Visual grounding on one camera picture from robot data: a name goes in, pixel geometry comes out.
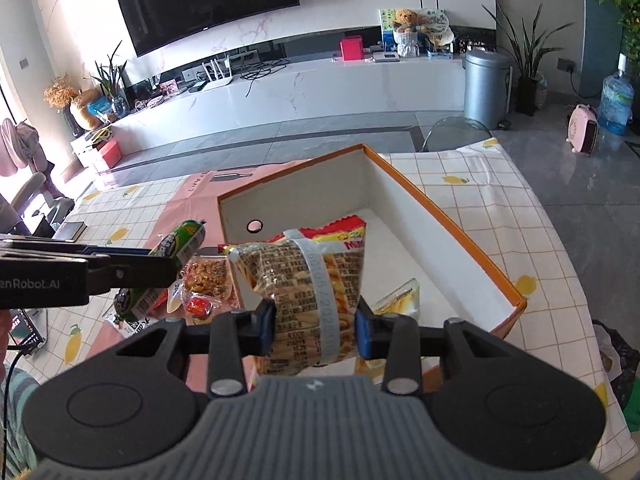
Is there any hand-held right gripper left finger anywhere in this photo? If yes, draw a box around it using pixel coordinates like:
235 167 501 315
116 300 277 399

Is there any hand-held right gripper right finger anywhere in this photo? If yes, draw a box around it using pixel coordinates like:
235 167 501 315
355 299 503 396

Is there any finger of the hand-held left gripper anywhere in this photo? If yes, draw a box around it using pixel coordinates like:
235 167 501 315
0 234 153 259
75 255 182 295

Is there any clear fries snack packet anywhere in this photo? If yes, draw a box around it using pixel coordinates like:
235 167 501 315
222 230 367 377

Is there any green sausage packet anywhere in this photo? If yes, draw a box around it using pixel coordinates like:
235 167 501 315
114 219 208 322

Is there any orange cardboard box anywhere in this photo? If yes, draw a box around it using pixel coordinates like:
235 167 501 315
216 143 528 397

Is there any clear packet of brown snacks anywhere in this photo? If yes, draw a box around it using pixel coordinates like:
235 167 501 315
182 256 233 297

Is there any yellow white snack packet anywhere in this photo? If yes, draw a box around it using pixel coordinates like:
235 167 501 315
374 278 422 322

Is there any black white snack packet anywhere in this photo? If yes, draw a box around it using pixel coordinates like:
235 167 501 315
101 309 153 338

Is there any dark phone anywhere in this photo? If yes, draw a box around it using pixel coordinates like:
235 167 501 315
54 222 87 242

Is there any small red candy packet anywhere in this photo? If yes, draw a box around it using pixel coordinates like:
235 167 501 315
186 296 217 317

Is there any grey office chair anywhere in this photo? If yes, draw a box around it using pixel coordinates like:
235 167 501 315
7 172 77 228

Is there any red storage box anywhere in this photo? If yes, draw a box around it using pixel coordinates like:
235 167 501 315
94 140 124 172

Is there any red yellow snack packet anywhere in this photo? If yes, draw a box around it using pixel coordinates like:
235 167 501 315
272 214 368 257

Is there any teal striped clothing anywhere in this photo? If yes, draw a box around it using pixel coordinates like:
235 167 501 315
0 364 43 480

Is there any pink hanging garment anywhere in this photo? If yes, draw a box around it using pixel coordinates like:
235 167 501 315
0 119 42 177

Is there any green plant in glass vase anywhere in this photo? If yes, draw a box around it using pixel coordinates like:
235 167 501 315
85 41 132 113

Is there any dried yellow flower bouquet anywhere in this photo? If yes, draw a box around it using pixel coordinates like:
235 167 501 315
44 75 81 136

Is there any white wifi router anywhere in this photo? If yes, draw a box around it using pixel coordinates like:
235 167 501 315
201 57 235 87

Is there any clear glass chair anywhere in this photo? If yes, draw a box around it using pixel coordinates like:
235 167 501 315
420 116 494 154

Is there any white marble television cabinet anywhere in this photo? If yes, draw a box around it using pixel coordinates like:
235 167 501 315
70 35 496 156

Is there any black trash bag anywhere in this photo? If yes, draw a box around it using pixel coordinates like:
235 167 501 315
591 319 640 432

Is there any black flat television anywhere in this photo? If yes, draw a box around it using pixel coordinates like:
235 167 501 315
112 0 301 58

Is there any silver pedal trash can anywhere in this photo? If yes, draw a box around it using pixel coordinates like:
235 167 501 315
462 49 514 132

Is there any red square box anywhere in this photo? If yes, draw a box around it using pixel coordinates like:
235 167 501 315
340 36 367 60

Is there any white flower basket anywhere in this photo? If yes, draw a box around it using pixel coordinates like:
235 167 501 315
394 30 420 59

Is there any pink space heater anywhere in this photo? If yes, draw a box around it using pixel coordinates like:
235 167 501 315
565 103 601 154

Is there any colourful picture board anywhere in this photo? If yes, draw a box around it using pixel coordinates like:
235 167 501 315
380 8 401 53

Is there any brown teddy bear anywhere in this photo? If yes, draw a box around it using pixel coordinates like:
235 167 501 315
390 8 427 35

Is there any long leaf potted plant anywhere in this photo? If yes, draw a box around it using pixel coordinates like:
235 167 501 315
481 4 577 117

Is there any round paper fan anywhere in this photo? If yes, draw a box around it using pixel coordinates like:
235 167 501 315
416 8 452 36

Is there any blue water jug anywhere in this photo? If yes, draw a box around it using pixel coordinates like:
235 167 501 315
597 54 636 136

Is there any hanging ivy plant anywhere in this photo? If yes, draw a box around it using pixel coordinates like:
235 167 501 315
565 0 640 78

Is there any black cable bundle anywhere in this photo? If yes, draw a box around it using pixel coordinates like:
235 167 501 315
239 57 292 97

